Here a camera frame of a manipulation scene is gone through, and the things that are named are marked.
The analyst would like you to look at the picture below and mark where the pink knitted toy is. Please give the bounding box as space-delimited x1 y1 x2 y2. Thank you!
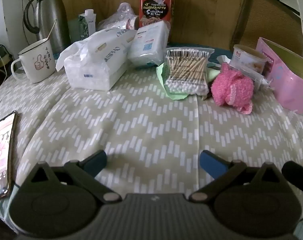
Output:
211 63 254 115

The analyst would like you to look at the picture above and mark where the green cloth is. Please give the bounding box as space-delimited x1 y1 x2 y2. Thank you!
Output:
156 62 220 101

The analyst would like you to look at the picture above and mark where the patterned beige tablecloth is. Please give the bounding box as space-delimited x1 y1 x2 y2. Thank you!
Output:
0 69 303 195

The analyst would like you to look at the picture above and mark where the smartphone with lit screen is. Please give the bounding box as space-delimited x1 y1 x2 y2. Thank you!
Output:
0 111 18 199

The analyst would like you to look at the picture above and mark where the pink tin box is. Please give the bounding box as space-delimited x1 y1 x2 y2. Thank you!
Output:
256 37 303 116

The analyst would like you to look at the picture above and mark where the cotton swab bag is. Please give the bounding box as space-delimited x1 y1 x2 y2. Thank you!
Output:
165 47 215 98

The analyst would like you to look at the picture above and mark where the large white tissue pack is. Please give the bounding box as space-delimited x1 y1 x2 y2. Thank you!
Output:
56 28 137 91

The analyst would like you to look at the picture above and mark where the round paper cup container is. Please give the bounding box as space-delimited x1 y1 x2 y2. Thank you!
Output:
230 44 267 74

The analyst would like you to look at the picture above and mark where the white enamel mug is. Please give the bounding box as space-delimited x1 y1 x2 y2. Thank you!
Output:
11 38 56 83

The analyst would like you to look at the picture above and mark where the small white tissue pack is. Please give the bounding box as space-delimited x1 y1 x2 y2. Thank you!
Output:
128 21 170 67

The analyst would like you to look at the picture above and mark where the green white carton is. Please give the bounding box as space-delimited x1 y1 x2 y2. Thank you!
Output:
78 9 96 40

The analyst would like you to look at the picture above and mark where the steel thermos jug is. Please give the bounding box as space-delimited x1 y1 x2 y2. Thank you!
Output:
23 0 71 56

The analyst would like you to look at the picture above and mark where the clear plastic bag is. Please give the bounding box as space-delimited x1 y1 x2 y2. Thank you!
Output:
96 2 139 31

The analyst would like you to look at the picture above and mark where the red snack box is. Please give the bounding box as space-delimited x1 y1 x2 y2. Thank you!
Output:
139 0 174 27

